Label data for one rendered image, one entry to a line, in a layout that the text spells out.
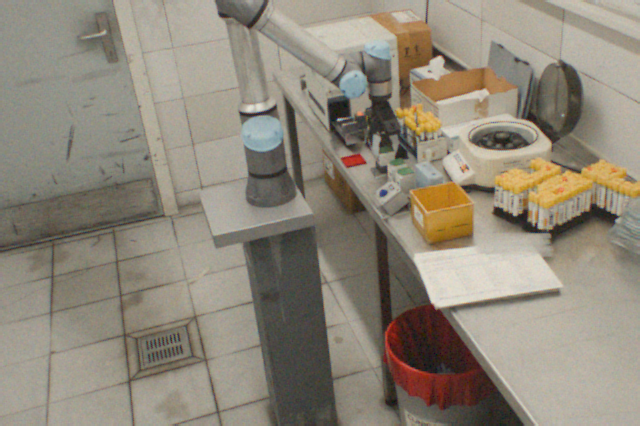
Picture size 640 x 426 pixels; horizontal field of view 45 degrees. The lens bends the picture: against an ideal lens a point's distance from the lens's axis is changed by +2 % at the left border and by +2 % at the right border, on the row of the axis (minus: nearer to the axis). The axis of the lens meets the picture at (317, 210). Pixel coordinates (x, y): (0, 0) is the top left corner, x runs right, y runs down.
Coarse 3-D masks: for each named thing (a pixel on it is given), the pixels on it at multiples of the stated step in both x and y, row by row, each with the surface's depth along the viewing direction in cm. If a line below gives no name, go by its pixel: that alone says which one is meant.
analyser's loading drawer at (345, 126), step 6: (330, 120) 271; (336, 120) 270; (342, 120) 263; (348, 120) 263; (336, 126) 265; (342, 126) 259; (348, 126) 259; (354, 126) 260; (342, 132) 260; (348, 132) 259; (354, 132) 255; (360, 132) 255; (348, 138) 255; (354, 138) 256; (360, 138) 256; (348, 144) 256
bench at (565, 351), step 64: (448, 64) 314; (320, 128) 275; (384, 256) 242; (576, 256) 192; (384, 320) 254; (448, 320) 180; (512, 320) 173; (576, 320) 171; (384, 384) 270; (512, 384) 156; (576, 384) 155
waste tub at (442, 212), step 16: (416, 192) 209; (432, 192) 210; (448, 192) 212; (464, 192) 205; (416, 208) 206; (432, 208) 213; (448, 208) 199; (464, 208) 200; (416, 224) 209; (432, 224) 200; (448, 224) 201; (464, 224) 202; (432, 240) 202
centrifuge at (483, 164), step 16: (464, 128) 236; (480, 128) 235; (496, 128) 236; (512, 128) 235; (528, 128) 231; (464, 144) 228; (528, 144) 220; (544, 144) 221; (448, 160) 235; (464, 160) 230; (480, 160) 220; (496, 160) 218; (512, 160) 218; (528, 160) 219; (544, 160) 220; (448, 176) 233; (464, 176) 224; (480, 176) 222
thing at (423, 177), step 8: (416, 168) 221; (424, 168) 219; (432, 168) 219; (416, 176) 223; (424, 176) 217; (432, 176) 214; (440, 176) 214; (416, 184) 224; (424, 184) 218; (432, 184) 215
